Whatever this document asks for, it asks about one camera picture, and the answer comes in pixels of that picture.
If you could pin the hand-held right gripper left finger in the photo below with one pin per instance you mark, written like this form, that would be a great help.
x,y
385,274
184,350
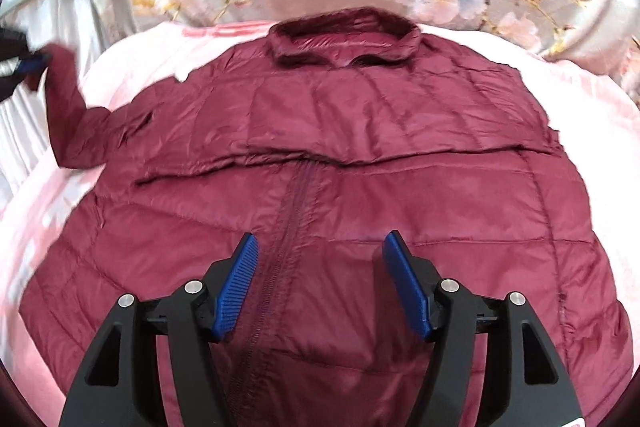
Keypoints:
x,y
235,292

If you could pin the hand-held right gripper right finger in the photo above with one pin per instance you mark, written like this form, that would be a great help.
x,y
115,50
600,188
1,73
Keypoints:
x,y
405,292

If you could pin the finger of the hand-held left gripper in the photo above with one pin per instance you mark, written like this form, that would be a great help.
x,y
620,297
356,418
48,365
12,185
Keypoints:
x,y
32,63

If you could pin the maroon puffer jacket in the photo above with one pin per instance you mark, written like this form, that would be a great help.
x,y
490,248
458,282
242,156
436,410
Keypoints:
x,y
350,132

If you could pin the white pleated cloth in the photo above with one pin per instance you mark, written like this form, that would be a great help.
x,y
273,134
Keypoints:
x,y
55,27

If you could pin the pink fleece blanket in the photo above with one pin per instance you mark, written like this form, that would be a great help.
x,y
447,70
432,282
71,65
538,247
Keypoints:
x,y
575,97

